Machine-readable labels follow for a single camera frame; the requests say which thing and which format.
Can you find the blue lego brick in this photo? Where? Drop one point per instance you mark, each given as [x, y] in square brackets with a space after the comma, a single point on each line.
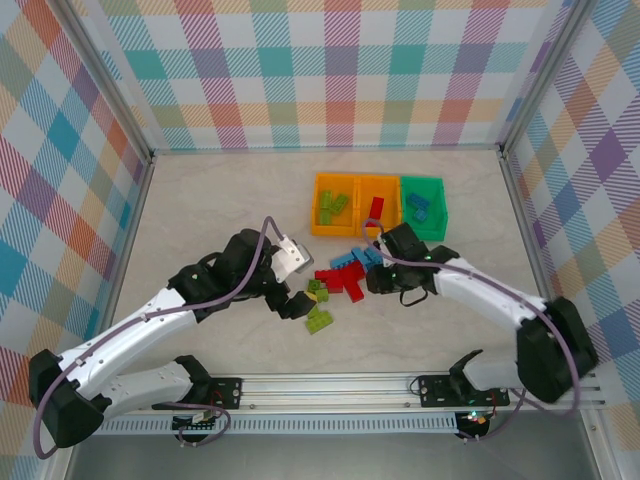
[421, 215]
[360, 255]
[375, 260]
[342, 260]
[418, 200]

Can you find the green lego brick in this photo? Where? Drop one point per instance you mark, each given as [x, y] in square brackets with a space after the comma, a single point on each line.
[327, 198]
[324, 296]
[320, 322]
[315, 286]
[340, 202]
[325, 217]

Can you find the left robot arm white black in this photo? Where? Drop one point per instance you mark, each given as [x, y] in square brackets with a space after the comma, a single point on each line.
[125, 330]

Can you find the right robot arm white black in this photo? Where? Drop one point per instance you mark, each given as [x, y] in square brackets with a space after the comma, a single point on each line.
[490, 295]

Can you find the green plastic bin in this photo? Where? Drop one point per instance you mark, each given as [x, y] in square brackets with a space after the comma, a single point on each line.
[437, 200]

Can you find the small controller circuit board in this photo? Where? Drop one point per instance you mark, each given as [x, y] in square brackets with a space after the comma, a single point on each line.
[192, 425]
[475, 419]

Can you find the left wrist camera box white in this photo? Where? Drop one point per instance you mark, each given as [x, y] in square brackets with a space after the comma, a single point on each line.
[290, 260]

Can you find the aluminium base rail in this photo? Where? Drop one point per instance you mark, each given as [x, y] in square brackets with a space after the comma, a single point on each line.
[325, 392]

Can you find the aluminium frame rail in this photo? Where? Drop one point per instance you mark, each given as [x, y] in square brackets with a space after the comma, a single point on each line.
[524, 225]
[325, 148]
[133, 225]

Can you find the aluminium frame post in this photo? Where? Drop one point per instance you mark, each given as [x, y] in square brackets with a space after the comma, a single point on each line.
[542, 75]
[116, 85]
[62, 467]
[600, 445]

